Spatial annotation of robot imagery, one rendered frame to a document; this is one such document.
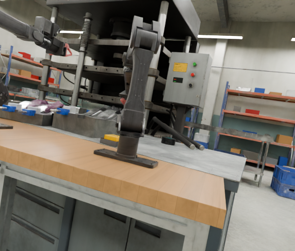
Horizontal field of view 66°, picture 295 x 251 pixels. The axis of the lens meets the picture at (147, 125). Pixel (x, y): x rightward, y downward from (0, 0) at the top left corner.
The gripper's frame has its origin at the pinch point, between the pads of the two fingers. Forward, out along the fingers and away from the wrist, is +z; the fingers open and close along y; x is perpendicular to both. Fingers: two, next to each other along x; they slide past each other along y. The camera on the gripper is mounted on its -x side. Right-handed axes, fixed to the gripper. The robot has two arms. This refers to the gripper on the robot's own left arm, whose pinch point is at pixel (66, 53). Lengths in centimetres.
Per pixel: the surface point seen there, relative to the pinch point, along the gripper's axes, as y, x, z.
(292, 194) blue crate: -218, 104, 320
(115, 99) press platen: 1, 16, 72
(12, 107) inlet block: 10.5, 33.6, -18.2
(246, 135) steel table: -135, 23, 340
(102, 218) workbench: -47, 72, -16
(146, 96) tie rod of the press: -30, 10, 60
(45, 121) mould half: -4.1, 37.5, -11.3
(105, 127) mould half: -34.8, 34.8, -6.1
